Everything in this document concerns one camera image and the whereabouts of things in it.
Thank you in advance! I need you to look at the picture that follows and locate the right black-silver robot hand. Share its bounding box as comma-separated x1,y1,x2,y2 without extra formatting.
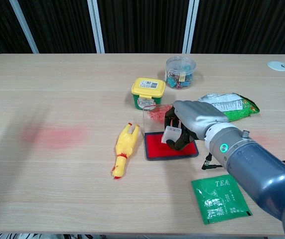
161,100,229,152

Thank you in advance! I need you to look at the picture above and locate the white stamp with red base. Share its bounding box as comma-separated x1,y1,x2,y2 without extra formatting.
160,126,183,150

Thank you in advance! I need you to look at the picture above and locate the clear jar of binder clips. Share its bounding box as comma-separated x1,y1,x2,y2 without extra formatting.
164,56,197,91

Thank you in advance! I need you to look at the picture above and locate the green snack bag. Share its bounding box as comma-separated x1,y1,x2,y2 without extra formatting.
197,92,261,122

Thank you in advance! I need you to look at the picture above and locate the green tub with yellow lid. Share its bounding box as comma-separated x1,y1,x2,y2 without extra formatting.
131,77,166,110

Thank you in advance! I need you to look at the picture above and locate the yellow rubber chicken toy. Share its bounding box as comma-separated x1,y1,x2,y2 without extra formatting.
111,122,141,180

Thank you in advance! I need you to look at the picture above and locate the green tea sachet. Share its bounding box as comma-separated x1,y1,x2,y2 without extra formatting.
191,174,254,226

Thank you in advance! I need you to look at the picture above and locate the black robot hand cable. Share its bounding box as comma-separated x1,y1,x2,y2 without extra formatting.
201,152,285,171

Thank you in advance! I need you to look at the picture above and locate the white partition post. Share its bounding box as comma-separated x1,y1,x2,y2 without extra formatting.
87,0,106,54
9,0,40,54
184,0,200,54

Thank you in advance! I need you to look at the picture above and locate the white desk cable grommet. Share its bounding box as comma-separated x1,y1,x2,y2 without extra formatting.
267,61,285,72

